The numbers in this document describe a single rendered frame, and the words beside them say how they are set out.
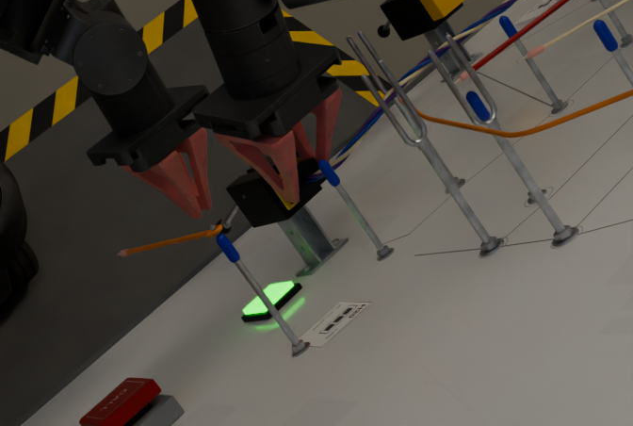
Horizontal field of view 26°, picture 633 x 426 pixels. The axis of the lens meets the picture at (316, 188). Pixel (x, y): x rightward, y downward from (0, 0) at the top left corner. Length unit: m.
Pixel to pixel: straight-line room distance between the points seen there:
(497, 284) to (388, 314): 0.10
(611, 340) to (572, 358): 0.02
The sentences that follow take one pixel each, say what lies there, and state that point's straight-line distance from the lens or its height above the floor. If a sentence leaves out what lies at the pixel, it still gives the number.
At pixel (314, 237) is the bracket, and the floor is 1.07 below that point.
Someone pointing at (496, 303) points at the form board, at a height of 1.30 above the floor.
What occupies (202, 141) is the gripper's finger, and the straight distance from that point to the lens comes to 1.16.
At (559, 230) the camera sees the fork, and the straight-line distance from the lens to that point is 0.83.
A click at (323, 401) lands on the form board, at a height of 1.24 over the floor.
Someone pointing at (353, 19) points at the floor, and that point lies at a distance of 2.72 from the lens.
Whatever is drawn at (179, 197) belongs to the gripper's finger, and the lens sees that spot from 1.20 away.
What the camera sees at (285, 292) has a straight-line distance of 1.06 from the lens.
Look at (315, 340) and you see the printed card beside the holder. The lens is 0.94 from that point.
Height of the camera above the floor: 1.98
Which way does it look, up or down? 54 degrees down
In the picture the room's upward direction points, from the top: straight up
